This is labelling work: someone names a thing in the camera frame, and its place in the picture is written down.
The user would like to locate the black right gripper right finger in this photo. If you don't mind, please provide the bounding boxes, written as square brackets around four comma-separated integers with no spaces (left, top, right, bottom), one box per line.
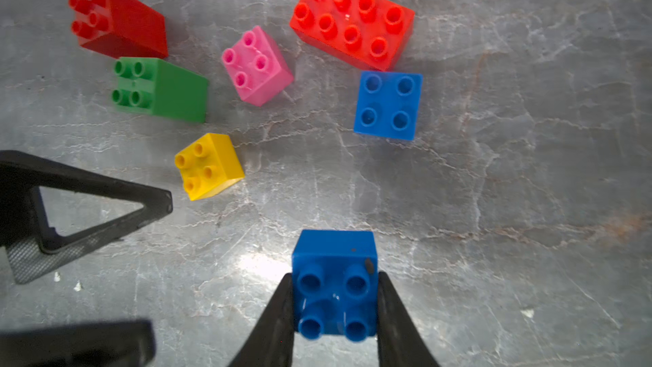
[377,271,440,367]

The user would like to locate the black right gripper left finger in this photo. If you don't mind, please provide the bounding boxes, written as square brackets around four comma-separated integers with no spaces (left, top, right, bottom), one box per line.
[229,273,295,367]

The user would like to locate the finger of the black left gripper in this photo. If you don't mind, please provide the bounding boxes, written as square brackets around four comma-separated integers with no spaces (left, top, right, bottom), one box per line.
[1,151,173,285]
[1,319,156,366]

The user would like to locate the blue lego brick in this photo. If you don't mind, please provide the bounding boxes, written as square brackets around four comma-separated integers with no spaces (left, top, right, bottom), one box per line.
[354,71,423,141]
[292,229,379,343]

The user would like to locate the yellow lego brick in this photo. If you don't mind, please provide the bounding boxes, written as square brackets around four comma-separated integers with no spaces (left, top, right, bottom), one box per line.
[174,134,246,202]

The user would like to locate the green lego brick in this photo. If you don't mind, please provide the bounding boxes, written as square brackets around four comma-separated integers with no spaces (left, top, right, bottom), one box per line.
[111,57,208,123]

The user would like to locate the long red lego brick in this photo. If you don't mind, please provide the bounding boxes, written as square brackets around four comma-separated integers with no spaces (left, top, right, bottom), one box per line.
[290,0,415,71]

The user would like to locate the small red lego brick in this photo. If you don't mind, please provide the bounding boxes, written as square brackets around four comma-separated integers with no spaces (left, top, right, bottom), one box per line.
[68,0,169,59]

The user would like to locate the pink lego brick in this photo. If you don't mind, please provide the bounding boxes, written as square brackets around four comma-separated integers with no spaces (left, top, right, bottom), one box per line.
[222,25,294,106]

